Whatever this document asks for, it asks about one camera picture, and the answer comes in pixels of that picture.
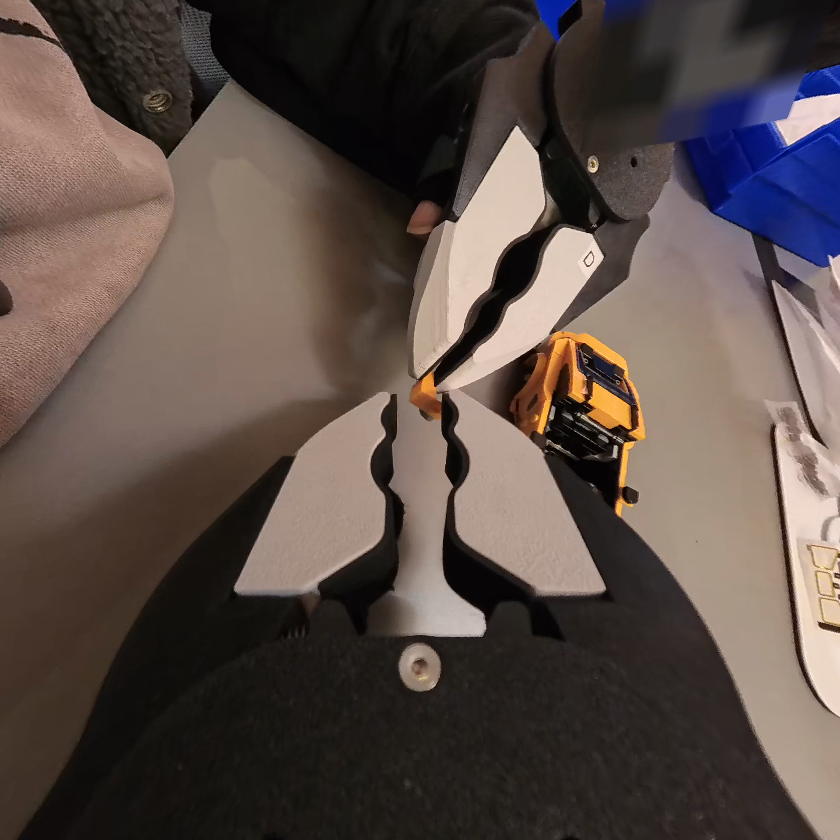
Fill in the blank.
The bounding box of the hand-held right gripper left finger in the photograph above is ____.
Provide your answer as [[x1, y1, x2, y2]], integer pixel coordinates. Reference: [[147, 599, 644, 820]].
[[233, 391, 403, 598]]

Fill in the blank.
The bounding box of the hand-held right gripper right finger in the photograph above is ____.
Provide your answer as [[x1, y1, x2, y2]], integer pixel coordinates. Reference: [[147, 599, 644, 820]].
[[441, 391, 608, 599]]

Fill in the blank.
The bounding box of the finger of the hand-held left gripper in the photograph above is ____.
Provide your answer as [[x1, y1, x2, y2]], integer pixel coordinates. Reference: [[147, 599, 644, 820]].
[[407, 125, 559, 383], [434, 223, 606, 395]]

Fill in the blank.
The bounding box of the yellow lego car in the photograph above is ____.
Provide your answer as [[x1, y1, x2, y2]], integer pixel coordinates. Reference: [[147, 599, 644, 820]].
[[511, 331, 647, 519]]

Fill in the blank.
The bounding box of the small orange lego bracket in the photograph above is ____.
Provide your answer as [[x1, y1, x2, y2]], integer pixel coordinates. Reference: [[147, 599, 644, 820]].
[[409, 371, 448, 422]]

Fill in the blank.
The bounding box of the person's left forearm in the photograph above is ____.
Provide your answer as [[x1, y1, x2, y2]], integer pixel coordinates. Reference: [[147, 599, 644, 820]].
[[187, 0, 542, 201]]

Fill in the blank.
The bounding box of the person's left hand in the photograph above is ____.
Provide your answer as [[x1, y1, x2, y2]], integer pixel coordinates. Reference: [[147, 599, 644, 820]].
[[406, 200, 447, 237]]

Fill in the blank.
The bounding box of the white paper sheet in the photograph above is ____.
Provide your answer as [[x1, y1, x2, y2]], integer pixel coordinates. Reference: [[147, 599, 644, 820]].
[[777, 98, 840, 145]]

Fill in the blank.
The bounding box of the white paper bag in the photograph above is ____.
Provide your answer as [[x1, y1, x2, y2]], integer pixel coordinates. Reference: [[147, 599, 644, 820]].
[[769, 256, 840, 447]]

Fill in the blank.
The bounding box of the clear bag of dark pieces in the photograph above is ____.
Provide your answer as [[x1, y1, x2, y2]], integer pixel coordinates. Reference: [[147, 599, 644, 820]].
[[764, 399, 840, 500]]

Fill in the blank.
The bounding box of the beige hoodie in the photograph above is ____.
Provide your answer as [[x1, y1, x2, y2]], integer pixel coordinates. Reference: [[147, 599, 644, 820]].
[[0, 0, 175, 448]]

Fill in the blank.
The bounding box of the dark fleece jacket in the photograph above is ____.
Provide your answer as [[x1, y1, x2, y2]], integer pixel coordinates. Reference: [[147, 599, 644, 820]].
[[29, 0, 198, 155]]

